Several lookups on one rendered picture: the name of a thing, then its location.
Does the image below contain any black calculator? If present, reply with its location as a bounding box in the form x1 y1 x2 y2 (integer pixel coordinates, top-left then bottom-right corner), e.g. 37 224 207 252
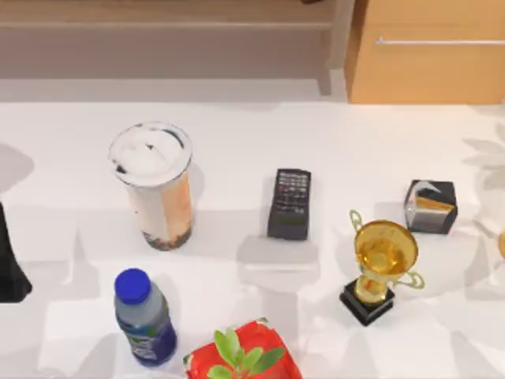
267 168 312 242

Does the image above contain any milk tea cup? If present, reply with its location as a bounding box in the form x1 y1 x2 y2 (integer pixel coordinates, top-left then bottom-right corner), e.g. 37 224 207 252
108 122 195 251

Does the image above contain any gold trophy with black base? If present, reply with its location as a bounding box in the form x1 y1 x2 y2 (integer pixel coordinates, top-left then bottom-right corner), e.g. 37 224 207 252
339 208 426 328

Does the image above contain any red plant pot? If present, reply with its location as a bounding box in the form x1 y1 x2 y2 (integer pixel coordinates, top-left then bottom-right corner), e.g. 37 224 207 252
183 317 304 379

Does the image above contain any green plant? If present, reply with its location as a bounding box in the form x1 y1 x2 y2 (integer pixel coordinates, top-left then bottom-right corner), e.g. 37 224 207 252
207 327 286 379

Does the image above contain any blue capped bottle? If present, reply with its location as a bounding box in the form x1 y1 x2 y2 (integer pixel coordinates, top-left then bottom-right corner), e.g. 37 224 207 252
114 268 178 368

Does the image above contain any open wooden shelf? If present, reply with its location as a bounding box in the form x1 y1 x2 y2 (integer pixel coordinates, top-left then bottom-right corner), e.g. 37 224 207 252
0 0 356 96

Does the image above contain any black and grey cube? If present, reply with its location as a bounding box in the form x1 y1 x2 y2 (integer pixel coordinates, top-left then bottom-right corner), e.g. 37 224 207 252
404 179 459 235

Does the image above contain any wooden cupboard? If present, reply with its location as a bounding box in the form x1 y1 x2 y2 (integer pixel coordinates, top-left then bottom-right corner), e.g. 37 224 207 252
343 0 505 105

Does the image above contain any long metal handle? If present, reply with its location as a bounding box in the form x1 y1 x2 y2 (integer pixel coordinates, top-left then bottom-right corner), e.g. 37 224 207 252
373 36 505 47

